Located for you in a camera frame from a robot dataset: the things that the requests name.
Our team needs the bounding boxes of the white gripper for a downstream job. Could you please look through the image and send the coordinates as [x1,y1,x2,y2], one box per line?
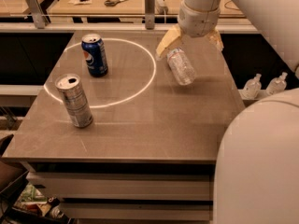
[156,1,224,60]

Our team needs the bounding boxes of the clear plastic water bottle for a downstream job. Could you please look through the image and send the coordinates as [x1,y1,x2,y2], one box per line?
[166,48,196,86]

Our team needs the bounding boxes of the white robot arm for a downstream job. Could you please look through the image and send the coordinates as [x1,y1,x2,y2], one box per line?
[156,0,299,224]

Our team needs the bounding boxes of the left sanitizer pump bottle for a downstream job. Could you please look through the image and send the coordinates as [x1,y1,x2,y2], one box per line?
[242,74,262,99]

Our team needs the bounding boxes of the sanitizer pump bottle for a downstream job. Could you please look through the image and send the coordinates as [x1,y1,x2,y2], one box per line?
[265,72,288,95]
[242,74,262,99]

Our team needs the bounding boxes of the right sanitizer pump bottle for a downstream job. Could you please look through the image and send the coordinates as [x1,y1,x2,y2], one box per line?
[265,72,288,95]

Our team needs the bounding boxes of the white power strip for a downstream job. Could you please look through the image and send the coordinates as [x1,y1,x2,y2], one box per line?
[155,0,168,15]

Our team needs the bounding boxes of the scissors on back desk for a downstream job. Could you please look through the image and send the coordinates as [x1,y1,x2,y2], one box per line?
[104,0,129,7]

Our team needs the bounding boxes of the blue Pepsi can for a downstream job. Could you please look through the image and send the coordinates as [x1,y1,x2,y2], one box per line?
[81,34,108,77]

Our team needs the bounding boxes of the silver energy drink can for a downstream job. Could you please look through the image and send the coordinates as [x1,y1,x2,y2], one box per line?
[55,74,93,128]

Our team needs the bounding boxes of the grey cabinet with drawers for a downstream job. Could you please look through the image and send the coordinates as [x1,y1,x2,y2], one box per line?
[22,162,215,222]

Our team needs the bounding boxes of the green packaged clutter on floor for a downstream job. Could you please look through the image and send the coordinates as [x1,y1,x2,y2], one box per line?
[14,184,64,219]

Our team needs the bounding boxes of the middle metal bracket post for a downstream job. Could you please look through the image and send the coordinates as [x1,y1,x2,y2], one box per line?
[145,0,155,30]

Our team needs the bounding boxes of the metal bracket post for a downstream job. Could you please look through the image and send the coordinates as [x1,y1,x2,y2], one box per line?
[25,0,48,29]
[145,0,155,30]

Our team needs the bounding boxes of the left metal bracket post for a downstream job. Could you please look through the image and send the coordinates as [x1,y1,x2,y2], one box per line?
[25,0,48,29]

